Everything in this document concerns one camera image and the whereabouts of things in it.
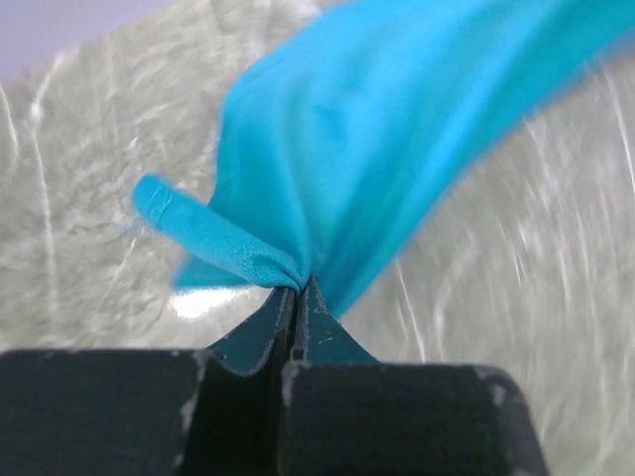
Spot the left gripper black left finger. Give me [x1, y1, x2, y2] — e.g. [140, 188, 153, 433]
[1, 290, 295, 475]

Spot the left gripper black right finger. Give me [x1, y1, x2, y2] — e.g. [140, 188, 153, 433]
[280, 280, 549, 475]

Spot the teal polo shirt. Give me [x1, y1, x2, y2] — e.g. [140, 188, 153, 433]
[133, 1, 634, 315]

